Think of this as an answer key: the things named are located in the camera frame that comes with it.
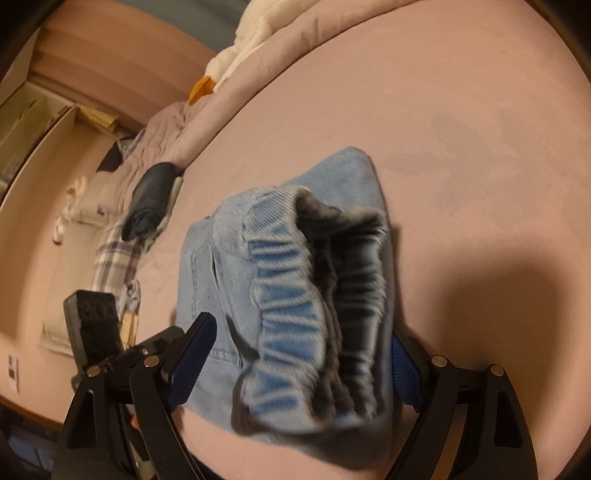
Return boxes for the light blue denim pants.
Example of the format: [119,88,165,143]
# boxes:
[176,147,394,470]

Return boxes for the crumpled light blue cloth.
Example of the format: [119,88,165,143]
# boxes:
[117,279,141,349]

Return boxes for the plaid pillow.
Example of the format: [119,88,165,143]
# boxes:
[90,216,142,297]

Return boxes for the beige pillow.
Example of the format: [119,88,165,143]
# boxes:
[69,171,120,227]

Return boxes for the small white plush toy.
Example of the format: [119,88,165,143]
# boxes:
[52,176,88,245]

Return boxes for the folded dark denim jeans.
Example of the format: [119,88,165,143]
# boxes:
[122,162,177,241]

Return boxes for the dark clothes near headboard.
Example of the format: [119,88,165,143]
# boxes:
[96,135,140,173]

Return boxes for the folded pale green garment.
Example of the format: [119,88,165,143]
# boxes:
[142,176,185,252]

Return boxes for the pink quilted duvet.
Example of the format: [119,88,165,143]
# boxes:
[101,0,404,214]

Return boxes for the pink curtain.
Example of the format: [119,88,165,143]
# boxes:
[28,1,214,128]

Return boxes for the pink bed sheet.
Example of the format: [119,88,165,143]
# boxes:
[138,1,590,479]

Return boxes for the teal curtain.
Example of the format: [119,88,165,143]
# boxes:
[121,0,249,52]

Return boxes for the white goose plush toy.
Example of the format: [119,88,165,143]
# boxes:
[187,0,318,105]

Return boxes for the white wall socket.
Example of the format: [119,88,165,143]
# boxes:
[7,355,19,394]

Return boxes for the wall shelf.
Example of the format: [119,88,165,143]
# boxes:
[0,82,119,199]

